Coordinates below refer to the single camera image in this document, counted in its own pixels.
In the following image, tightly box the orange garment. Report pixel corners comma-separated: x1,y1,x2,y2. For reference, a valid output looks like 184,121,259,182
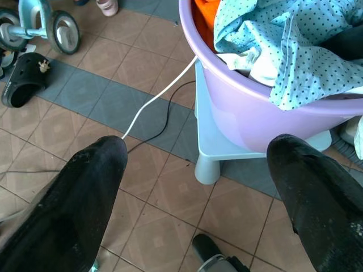
191,0,222,53

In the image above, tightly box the purple plastic laundry basin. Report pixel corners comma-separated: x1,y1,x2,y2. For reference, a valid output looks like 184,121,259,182
178,0,363,154

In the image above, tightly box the blue polka dot garment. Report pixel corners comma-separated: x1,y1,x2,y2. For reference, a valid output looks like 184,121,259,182
213,0,363,111

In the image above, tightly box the light blue plastic stool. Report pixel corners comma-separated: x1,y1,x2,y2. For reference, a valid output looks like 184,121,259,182
194,59,332,185

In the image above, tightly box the white cable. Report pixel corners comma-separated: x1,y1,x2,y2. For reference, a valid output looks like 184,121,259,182
121,55,199,140

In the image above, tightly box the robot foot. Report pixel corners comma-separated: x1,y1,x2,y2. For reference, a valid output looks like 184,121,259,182
192,233,252,272

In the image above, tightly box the grey thin cable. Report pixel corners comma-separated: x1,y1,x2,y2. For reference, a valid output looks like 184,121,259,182
0,169,61,182

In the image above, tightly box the black clog sandal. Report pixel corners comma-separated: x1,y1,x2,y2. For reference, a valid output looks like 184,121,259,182
1,52,52,108

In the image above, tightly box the black garment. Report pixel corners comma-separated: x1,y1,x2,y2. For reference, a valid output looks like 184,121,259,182
321,23,363,61

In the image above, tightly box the pink slipper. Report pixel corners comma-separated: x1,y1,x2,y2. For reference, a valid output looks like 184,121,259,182
95,0,119,17

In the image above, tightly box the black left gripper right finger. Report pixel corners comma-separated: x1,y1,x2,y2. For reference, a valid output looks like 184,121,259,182
267,134,363,272

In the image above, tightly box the grey corrugated hose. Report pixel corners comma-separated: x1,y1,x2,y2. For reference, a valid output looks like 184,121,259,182
328,126,363,172

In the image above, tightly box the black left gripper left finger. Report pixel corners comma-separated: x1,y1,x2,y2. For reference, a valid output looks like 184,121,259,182
0,135,128,272

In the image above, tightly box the light blue child tricycle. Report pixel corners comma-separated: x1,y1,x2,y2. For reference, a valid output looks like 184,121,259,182
0,0,82,56

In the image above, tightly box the white garment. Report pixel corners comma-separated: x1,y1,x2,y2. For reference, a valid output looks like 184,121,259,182
217,46,280,87

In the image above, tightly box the black cable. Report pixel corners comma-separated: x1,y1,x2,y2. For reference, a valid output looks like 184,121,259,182
127,80,196,154

